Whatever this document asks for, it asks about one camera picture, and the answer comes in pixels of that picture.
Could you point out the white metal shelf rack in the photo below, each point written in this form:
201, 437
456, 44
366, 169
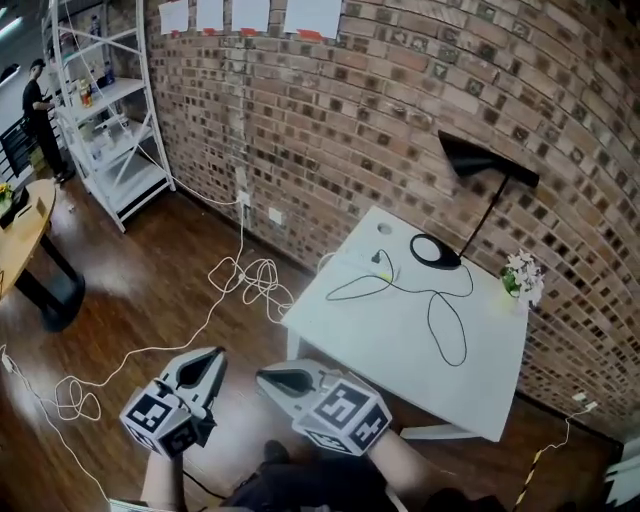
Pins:
132, 187

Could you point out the black railing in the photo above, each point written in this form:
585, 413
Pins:
20, 145

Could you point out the small cardboard box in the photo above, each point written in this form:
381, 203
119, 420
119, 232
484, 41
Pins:
39, 206

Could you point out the white table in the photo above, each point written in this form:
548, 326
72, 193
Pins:
380, 340

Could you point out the pale flowers in white vase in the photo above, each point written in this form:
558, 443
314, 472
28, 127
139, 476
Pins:
525, 275

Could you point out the person's right forearm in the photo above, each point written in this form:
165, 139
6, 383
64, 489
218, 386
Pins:
400, 460

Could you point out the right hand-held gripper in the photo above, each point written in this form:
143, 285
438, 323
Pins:
345, 417

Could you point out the person's dark clothing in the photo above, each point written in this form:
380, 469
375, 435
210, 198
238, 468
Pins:
310, 485

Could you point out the round wooden table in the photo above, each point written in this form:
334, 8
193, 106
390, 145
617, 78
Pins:
25, 240

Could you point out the grey desk with white legs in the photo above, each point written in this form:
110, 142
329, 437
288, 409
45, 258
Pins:
625, 475

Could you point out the yellow flower pot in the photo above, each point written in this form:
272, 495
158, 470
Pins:
5, 191

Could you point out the white waist box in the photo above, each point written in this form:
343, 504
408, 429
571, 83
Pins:
135, 506

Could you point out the black desk lamp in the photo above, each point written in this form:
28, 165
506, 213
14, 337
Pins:
465, 155

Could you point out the black box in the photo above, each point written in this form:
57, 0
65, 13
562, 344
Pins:
12, 212

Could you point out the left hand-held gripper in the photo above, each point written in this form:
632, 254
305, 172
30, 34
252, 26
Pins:
165, 425

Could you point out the person's left forearm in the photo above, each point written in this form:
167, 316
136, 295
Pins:
160, 480

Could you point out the person's black shoe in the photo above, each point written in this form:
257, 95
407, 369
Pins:
276, 452

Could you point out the white wall socket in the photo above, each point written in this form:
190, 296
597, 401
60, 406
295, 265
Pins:
244, 198
276, 216
590, 406
578, 397

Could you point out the blue white box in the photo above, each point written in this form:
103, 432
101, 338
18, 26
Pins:
108, 72

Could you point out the orange jar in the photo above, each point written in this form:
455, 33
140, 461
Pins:
87, 95

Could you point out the white paper sheet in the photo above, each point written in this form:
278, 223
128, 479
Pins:
174, 16
250, 15
210, 15
312, 17

